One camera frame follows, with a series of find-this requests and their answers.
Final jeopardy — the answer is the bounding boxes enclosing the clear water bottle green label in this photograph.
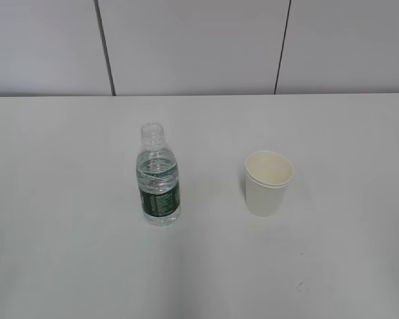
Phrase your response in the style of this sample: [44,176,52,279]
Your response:
[136,122,181,227]

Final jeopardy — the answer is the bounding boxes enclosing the white paper cup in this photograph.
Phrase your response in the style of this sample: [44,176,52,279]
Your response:
[244,150,295,217]

